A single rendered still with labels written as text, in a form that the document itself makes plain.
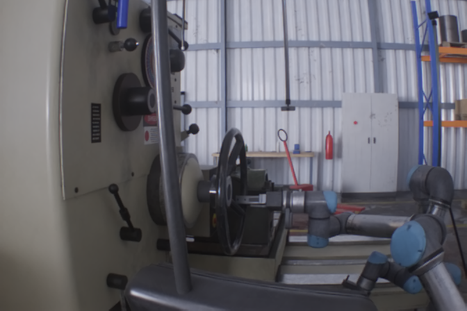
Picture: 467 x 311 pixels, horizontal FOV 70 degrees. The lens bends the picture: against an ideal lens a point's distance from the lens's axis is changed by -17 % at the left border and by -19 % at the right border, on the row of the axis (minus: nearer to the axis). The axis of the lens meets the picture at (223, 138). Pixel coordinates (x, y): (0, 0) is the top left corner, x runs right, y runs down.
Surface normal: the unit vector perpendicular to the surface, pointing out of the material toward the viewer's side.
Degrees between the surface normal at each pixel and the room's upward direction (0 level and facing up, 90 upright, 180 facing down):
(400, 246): 84
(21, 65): 90
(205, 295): 25
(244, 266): 90
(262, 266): 90
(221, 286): 20
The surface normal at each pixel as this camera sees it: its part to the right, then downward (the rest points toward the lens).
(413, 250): -0.88, -0.07
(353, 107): -0.22, 0.04
